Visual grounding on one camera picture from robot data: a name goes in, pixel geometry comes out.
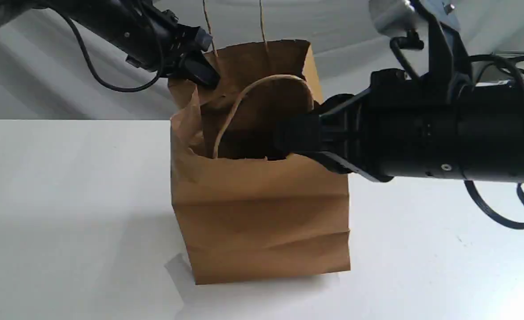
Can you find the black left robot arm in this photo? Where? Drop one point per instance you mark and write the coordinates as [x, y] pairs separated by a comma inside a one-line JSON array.
[[108, 19]]

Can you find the brown paper bag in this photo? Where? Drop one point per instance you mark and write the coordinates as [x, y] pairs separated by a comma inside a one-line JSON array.
[[247, 211]]

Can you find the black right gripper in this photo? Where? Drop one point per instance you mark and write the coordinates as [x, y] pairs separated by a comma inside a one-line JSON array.
[[345, 134]]

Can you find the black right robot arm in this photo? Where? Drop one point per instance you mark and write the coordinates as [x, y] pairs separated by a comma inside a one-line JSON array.
[[398, 128]]

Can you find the white backdrop cloth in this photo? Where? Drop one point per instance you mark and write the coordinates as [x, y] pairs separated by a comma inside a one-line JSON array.
[[44, 76]]

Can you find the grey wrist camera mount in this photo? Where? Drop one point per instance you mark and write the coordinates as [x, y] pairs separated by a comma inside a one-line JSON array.
[[395, 17]]

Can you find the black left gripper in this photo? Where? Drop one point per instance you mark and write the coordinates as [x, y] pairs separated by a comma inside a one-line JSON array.
[[162, 44]]

